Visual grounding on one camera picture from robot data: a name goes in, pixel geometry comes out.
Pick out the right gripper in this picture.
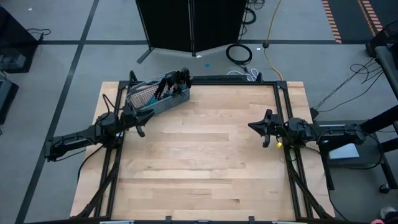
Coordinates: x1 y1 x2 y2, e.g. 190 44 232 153
248 108 282 149

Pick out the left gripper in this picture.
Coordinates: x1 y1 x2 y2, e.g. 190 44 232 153
119 102 155 138

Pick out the fork with teal handle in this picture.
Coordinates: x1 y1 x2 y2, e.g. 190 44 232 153
170 70 184 96

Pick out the grey plastic cutlery basket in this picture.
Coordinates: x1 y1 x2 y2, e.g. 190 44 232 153
126 70 192 118

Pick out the black power strip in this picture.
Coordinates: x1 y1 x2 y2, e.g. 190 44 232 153
190 74 248 83

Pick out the white booklet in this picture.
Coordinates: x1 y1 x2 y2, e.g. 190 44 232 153
322 124 361 161

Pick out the black folding screen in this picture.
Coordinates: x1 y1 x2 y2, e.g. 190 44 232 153
136 0 249 65

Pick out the black wheeled stand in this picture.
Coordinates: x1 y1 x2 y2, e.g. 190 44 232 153
318 105 398 194

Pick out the black case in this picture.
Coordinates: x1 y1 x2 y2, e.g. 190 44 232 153
0 77 19 125

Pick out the grey box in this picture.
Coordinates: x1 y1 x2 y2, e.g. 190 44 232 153
0 52 27 73

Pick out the neighbouring grey work table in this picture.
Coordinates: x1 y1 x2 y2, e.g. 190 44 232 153
365 21 398 100

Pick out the black side cabinet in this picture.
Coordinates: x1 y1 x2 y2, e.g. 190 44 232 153
0 6 40 74

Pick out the grey rounded object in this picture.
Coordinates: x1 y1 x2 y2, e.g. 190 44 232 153
380 206 398 220

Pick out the white cable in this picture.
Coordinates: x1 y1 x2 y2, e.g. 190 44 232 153
226 67 260 82

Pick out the coiled black cable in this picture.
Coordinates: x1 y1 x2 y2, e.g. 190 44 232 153
225 42 254 65
241 6 257 26

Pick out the long yellow cable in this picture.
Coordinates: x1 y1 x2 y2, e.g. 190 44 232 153
262 0 285 81

